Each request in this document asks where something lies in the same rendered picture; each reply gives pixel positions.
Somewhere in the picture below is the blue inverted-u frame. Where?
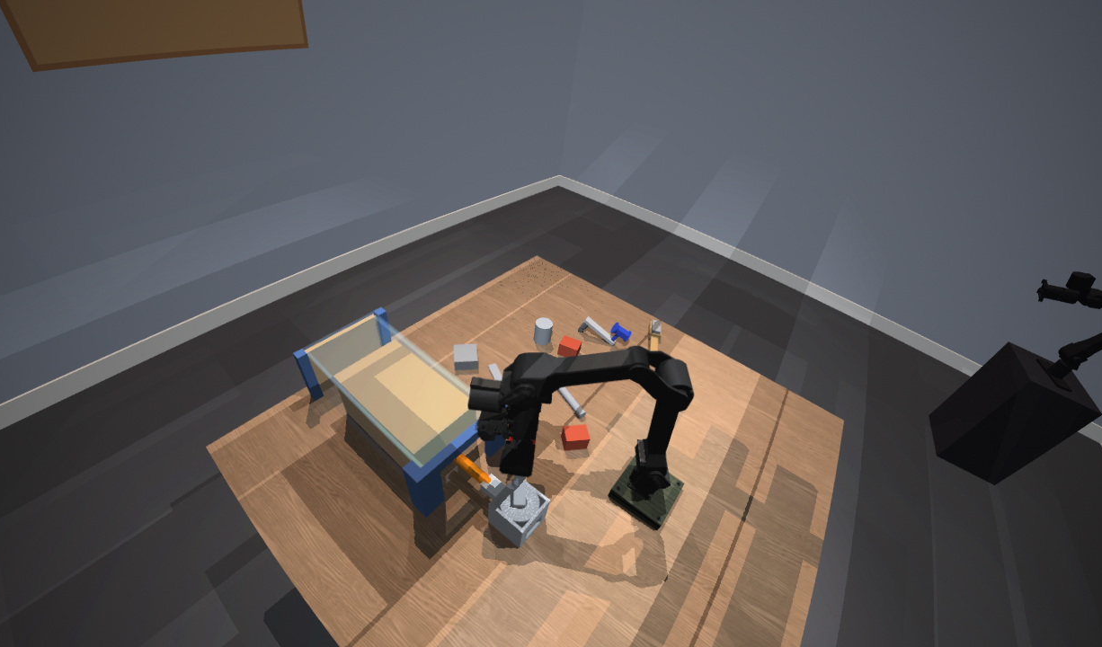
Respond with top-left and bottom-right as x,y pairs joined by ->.
410,420 -> 506,517

